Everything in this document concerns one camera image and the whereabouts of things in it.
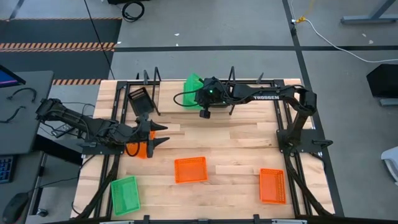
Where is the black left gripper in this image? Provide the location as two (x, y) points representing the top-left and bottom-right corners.
(136, 122), (171, 159)

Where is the orange plastic basket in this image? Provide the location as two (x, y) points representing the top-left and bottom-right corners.
(174, 156), (208, 184)
(124, 130), (156, 160)
(259, 168), (287, 205)

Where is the black plastic basket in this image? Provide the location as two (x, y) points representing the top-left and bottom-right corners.
(127, 86), (155, 116)

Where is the black desk foot bar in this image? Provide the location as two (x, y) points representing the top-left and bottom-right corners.
(32, 134), (83, 166)

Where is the grey side desk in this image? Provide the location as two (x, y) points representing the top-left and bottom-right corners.
(0, 70), (53, 156)

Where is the black floor mat striped edge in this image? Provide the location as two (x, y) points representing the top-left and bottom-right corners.
(0, 17), (123, 86)

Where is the dark grey low desk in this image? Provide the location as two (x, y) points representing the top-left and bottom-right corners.
(0, 151), (47, 224)

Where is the dark computer keyboard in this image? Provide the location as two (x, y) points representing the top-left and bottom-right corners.
(0, 155), (15, 184)

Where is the computer monitor with blue screen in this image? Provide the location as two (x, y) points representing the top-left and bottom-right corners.
(0, 64), (27, 88)

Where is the black computer mouse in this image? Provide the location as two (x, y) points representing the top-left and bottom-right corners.
(2, 192), (30, 223)

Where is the grey table leg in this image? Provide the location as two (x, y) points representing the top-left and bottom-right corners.
(340, 0), (398, 25)

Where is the black box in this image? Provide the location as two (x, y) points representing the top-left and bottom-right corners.
(366, 63), (398, 99)

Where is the white chair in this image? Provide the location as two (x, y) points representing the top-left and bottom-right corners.
(381, 146), (398, 187)

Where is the black looped gripper cable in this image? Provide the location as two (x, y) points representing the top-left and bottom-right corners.
(173, 88), (200, 108)

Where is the wooden shelf with black frame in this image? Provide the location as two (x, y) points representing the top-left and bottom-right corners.
(136, 66), (265, 116)

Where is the black aluminium table frame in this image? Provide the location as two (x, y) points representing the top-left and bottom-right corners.
(74, 79), (336, 224)

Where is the black corrugated cable sleeve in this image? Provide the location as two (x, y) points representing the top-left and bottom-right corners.
(285, 157), (331, 217)
(76, 155), (121, 219)

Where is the long black floor cable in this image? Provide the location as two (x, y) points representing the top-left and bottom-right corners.
(83, 0), (116, 80)

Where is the coiled black cable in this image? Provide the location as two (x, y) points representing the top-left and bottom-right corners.
(121, 1), (146, 22)

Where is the yellow cable plug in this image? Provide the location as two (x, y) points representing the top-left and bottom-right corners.
(294, 0), (315, 24)

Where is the black desk cable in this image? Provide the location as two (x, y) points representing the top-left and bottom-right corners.
(0, 105), (27, 124)
(6, 87), (37, 103)

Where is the white floor cable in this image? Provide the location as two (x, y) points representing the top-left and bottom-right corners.
(303, 18), (398, 63)

